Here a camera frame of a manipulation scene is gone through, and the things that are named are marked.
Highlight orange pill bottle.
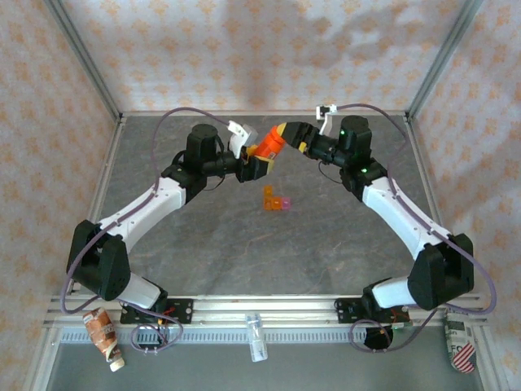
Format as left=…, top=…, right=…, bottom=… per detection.
left=252, top=125, right=287, bottom=162

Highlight small orange and pink blocks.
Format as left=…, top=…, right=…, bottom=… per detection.
left=262, top=185, right=293, bottom=212

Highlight orange patterned backdrop cloth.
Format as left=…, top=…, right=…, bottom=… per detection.
left=0, top=0, right=521, bottom=391

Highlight clear plastic bottle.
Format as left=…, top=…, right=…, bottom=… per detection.
left=243, top=312, right=269, bottom=363

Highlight brown drink bottle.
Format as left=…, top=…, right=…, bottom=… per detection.
left=82, top=307, right=125, bottom=372

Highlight flag print can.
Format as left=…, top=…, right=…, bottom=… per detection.
left=443, top=307, right=477, bottom=374

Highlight aluminium frame rail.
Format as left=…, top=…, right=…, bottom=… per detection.
left=405, top=116, right=453, bottom=237
left=64, top=116, right=126, bottom=297
left=120, top=109, right=409, bottom=118

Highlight aluminium frame post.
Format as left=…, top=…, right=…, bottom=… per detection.
left=405, top=0, right=485, bottom=119
left=42, top=0, right=125, bottom=123

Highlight wide aluminium base rail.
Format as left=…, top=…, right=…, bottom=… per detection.
left=42, top=295, right=489, bottom=329

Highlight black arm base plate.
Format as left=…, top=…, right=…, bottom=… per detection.
left=120, top=298, right=195, bottom=326
left=335, top=298, right=410, bottom=326

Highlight slotted grey cable duct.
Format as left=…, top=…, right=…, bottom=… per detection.
left=60, top=327, right=449, bottom=345

